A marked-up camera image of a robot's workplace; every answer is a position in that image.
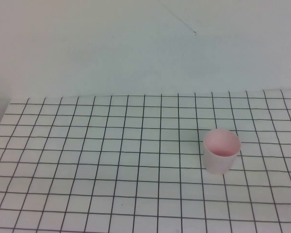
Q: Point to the pink plastic cup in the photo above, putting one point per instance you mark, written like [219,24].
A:
[219,162]

